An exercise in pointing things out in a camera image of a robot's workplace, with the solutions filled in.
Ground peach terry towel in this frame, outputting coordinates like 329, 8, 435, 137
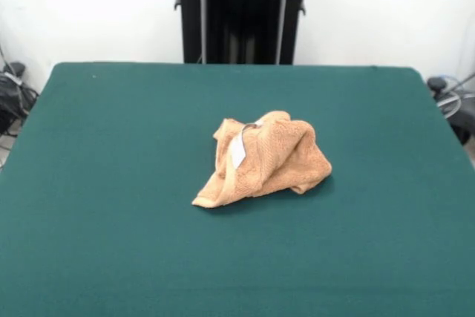
191, 110, 333, 209

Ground dark green table cloth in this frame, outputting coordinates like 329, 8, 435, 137
0, 62, 475, 317

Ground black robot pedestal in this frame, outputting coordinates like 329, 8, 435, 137
172, 0, 322, 65

